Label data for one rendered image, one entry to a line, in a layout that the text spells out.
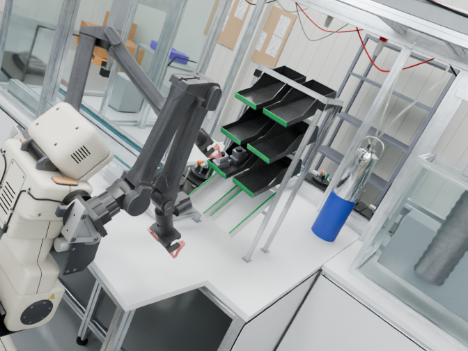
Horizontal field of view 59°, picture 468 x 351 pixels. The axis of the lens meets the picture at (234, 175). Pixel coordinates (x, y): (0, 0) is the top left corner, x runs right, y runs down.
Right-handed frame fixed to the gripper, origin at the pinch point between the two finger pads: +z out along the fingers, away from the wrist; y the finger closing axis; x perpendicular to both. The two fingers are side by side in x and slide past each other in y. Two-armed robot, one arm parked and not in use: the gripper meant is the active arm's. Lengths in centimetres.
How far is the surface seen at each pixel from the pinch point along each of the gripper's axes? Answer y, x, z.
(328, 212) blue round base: -7, -15, 93
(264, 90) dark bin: 6.2, -32.8, 3.1
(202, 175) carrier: 29.2, 18.3, 35.1
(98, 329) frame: 2, 107, 31
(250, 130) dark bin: 0.8, -16.4, 8.2
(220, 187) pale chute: -0.1, 11.5, 19.3
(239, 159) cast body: -1.9, -4.4, 13.2
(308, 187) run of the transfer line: 38, -17, 128
